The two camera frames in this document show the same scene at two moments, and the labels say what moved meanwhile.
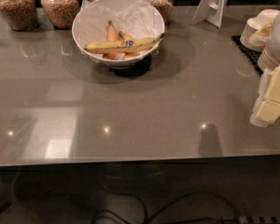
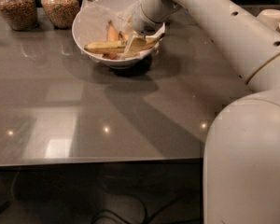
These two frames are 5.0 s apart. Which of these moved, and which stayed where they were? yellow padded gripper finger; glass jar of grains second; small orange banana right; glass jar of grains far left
Moved: yellow padded gripper finger
Stayed: small orange banana right; glass jar of grains far left; glass jar of grains second
